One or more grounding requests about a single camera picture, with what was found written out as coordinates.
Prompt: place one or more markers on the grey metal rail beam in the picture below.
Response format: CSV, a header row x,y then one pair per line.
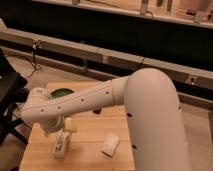
x,y
180,73

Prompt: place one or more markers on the black office chair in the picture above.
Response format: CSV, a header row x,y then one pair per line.
x,y
12,90

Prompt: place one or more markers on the white bottle with label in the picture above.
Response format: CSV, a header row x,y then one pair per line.
x,y
61,144

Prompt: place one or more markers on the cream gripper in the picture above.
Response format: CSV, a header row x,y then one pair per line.
x,y
70,125

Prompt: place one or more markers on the white sponge block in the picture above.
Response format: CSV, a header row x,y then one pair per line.
x,y
110,144

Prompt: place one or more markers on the black rectangular block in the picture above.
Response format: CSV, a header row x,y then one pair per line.
x,y
97,111

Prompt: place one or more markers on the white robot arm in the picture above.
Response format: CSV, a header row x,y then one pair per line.
x,y
152,107

